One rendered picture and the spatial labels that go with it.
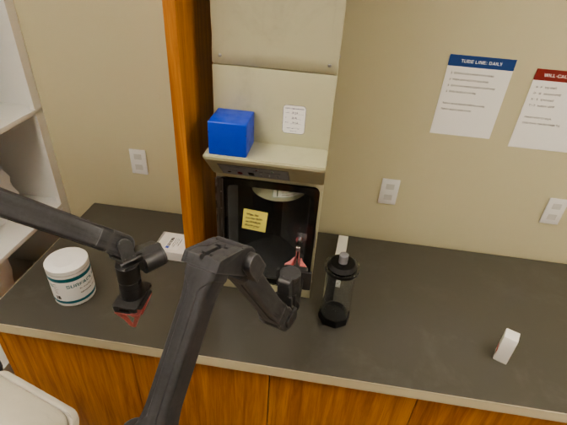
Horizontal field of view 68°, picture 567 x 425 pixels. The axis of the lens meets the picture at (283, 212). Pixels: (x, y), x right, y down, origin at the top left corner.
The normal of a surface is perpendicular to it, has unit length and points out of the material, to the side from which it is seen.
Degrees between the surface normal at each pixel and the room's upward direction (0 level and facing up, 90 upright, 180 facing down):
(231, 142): 90
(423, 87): 90
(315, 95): 90
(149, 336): 0
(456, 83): 90
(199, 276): 50
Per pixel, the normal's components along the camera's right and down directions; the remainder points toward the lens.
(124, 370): -0.14, 0.54
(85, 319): 0.06, -0.83
